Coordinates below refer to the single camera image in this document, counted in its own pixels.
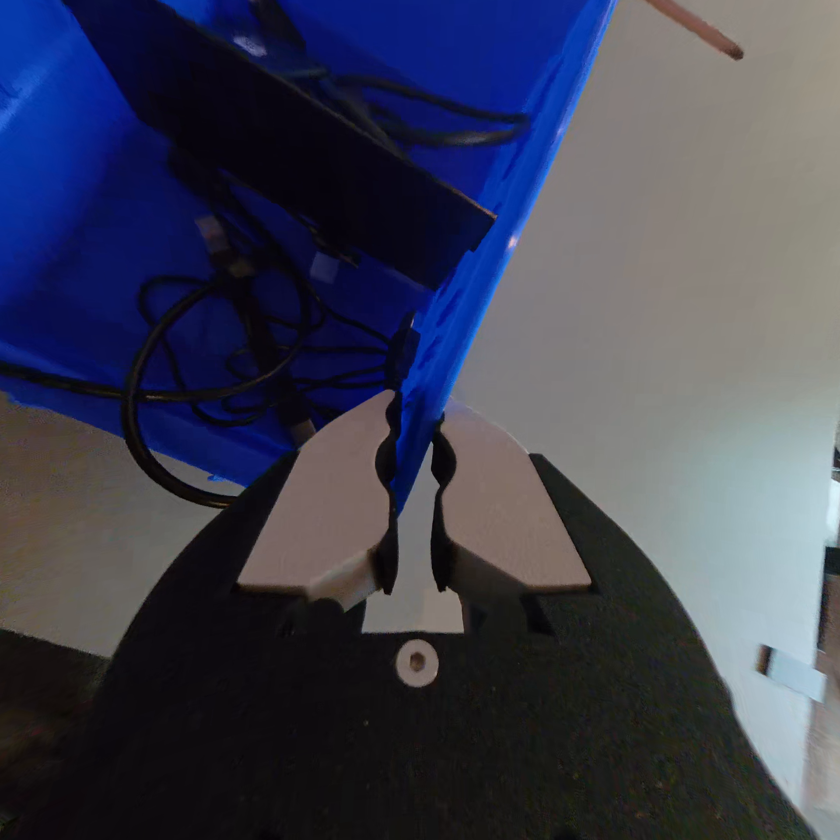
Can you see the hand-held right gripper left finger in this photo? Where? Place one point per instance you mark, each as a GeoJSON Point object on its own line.
{"type": "Point", "coordinates": [322, 519]}

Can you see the blue plastic bin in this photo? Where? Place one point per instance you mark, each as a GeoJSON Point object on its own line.
{"type": "Point", "coordinates": [79, 197]}

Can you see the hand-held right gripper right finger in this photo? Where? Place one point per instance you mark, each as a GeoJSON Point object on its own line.
{"type": "Point", "coordinates": [512, 519]}

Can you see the black bin divider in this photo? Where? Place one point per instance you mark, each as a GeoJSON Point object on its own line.
{"type": "Point", "coordinates": [263, 131]}

